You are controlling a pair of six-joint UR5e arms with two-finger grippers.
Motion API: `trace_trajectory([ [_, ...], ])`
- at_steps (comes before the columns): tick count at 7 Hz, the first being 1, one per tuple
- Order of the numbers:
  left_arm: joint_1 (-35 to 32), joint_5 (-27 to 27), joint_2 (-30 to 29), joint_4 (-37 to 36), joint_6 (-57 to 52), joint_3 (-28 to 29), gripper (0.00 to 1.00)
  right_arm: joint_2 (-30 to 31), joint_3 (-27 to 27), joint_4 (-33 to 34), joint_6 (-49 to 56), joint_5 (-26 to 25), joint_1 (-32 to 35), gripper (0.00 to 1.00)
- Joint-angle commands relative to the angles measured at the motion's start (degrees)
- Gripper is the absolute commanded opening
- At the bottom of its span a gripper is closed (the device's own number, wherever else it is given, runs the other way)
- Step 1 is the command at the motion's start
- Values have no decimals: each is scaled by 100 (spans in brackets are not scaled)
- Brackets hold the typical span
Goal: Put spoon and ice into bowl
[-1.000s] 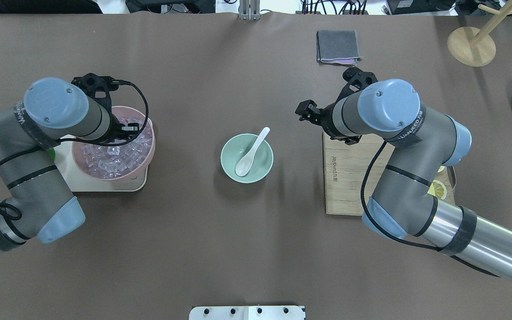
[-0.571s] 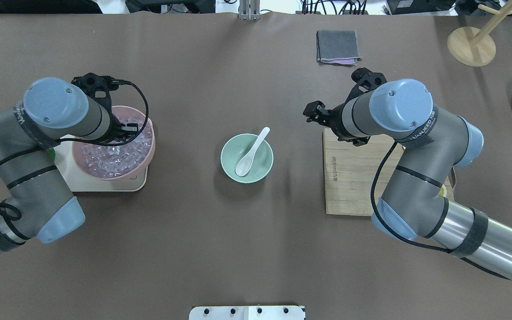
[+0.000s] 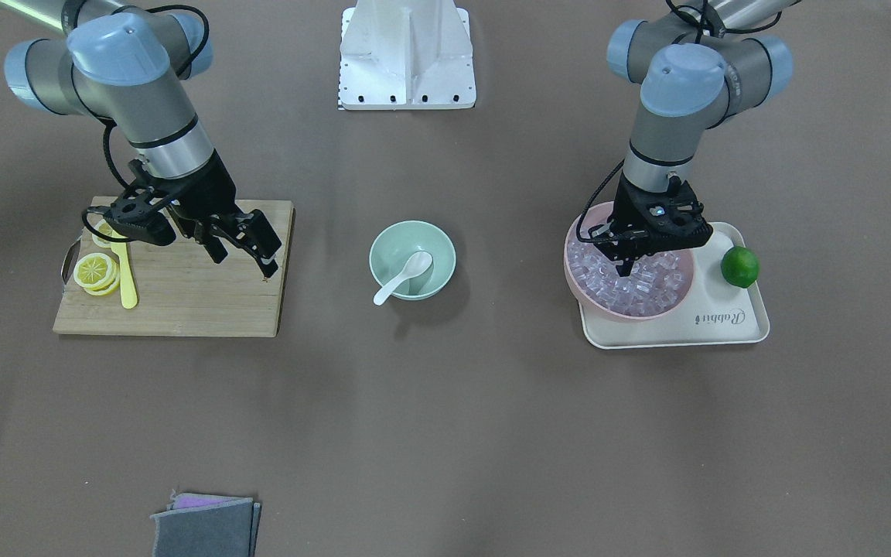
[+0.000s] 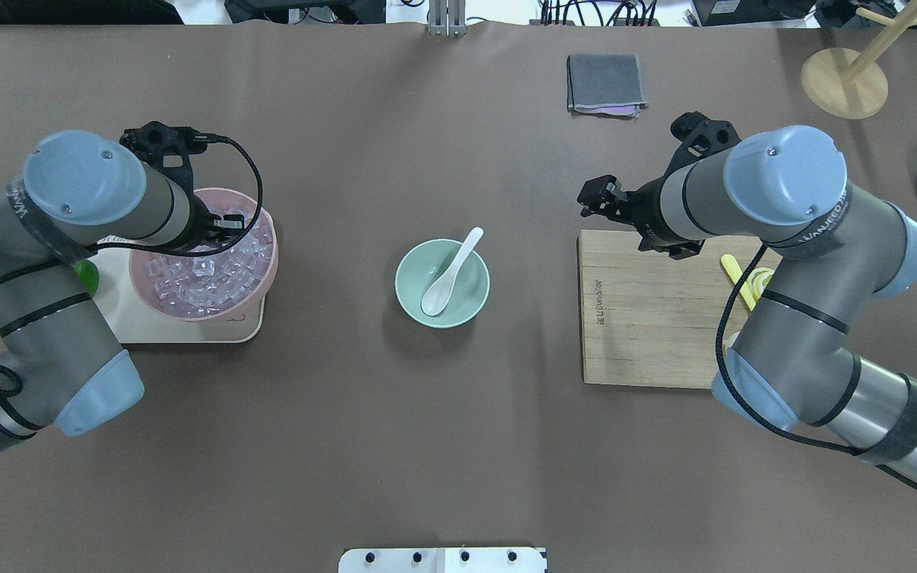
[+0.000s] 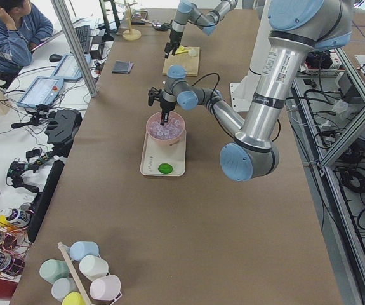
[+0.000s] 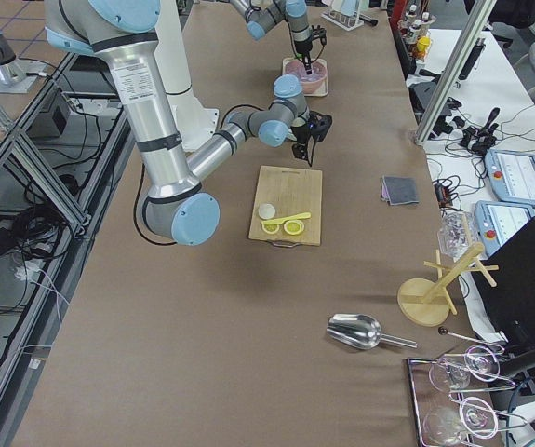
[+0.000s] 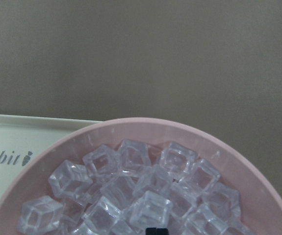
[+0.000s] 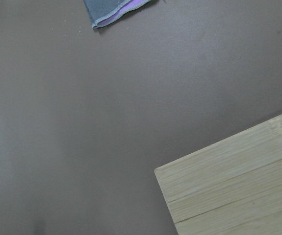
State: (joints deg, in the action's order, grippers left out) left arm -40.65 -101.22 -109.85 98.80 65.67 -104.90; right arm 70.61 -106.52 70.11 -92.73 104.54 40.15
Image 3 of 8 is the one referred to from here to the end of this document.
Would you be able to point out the grey folded cloth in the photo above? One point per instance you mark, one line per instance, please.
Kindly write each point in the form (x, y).
(207, 525)

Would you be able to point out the back lemon slice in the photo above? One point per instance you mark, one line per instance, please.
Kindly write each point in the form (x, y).
(105, 229)

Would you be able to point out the lemon slice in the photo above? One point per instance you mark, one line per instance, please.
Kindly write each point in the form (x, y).
(97, 274)
(105, 229)

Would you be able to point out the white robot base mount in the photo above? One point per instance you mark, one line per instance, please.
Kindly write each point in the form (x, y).
(406, 55)

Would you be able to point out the front lemon slice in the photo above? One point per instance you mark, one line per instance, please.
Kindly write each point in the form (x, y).
(97, 274)

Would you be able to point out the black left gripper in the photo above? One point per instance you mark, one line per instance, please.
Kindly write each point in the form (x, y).
(626, 261)

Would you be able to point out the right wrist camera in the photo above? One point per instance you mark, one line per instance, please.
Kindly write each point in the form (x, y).
(137, 213)

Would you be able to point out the white ceramic spoon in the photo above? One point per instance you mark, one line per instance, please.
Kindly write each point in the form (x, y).
(418, 263)

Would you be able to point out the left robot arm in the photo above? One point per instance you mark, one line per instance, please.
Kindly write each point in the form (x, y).
(697, 67)

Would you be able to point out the clear ice cubes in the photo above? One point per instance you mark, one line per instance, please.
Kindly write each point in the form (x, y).
(646, 290)

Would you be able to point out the mint green bowl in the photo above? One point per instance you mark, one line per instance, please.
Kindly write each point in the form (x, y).
(395, 244)

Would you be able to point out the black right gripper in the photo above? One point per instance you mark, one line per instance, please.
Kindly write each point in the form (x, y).
(211, 193)

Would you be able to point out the yellow plastic knife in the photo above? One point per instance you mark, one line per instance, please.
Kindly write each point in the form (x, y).
(127, 288)

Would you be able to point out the green lime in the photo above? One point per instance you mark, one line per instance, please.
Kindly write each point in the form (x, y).
(740, 267)

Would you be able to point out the cream plastic tray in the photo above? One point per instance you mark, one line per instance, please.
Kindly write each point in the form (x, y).
(713, 312)

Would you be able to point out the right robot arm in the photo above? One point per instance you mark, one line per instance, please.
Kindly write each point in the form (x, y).
(125, 66)

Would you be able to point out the bamboo cutting board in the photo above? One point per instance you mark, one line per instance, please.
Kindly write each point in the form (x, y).
(182, 293)

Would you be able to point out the pink bowl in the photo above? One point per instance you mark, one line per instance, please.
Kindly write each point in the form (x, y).
(588, 298)

